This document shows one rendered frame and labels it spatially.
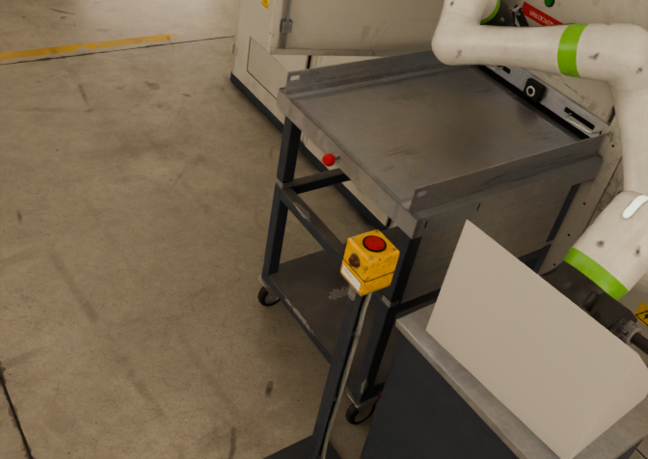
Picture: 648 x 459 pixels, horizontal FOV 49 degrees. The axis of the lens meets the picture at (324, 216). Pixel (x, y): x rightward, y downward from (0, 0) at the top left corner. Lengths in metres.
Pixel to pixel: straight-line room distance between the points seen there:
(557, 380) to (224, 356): 1.29
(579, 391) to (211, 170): 2.13
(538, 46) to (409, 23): 0.74
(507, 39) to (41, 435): 1.61
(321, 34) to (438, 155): 0.61
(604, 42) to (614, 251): 0.47
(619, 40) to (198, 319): 1.56
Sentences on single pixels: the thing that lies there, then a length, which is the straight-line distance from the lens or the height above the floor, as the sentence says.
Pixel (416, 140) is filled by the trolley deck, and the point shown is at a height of 0.85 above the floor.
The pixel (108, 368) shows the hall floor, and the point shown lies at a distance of 2.33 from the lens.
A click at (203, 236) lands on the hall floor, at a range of 2.76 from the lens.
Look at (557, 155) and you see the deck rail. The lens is 1.96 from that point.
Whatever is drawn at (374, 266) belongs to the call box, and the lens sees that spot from 1.42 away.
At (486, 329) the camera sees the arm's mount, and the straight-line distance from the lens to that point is 1.39.
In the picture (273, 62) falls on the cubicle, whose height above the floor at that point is 0.31.
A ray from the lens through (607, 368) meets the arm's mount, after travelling 1.26.
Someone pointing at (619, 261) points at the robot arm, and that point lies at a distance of 1.38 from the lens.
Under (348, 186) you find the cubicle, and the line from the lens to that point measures 3.00.
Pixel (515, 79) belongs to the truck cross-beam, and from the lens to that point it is 2.30.
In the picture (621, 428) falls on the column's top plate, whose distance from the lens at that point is 1.53.
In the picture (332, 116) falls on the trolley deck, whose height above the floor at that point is 0.85.
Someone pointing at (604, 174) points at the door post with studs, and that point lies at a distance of 2.12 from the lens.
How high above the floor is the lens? 1.81
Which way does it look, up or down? 38 degrees down
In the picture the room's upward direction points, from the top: 12 degrees clockwise
